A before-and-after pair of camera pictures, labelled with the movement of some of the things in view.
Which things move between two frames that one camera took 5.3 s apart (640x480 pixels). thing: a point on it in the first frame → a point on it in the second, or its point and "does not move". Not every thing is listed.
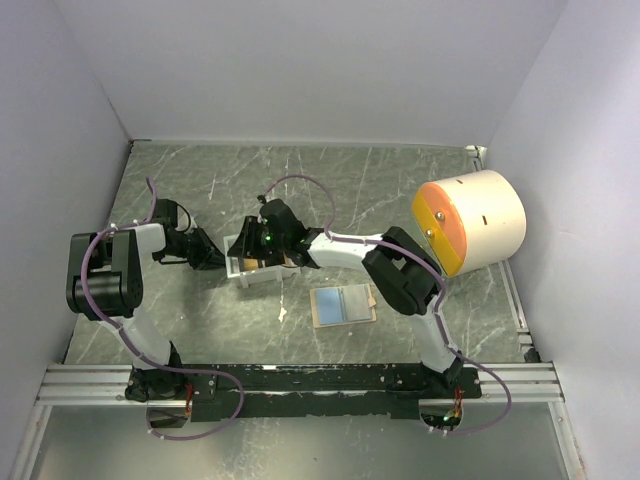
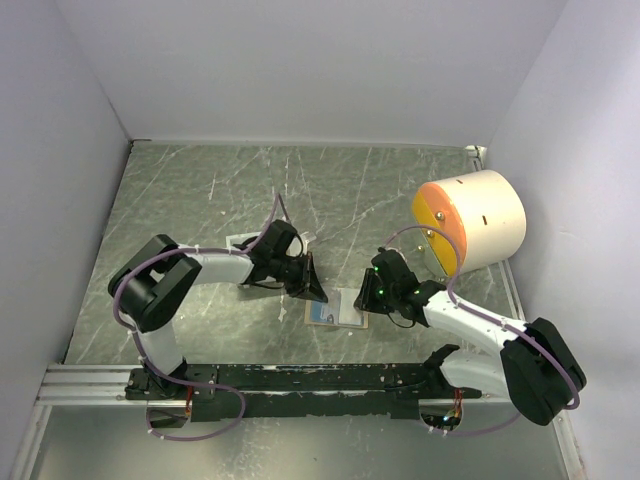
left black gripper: [211, 256] → [309, 285]
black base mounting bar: [286, 391] does not move
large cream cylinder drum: [470, 220] does not move
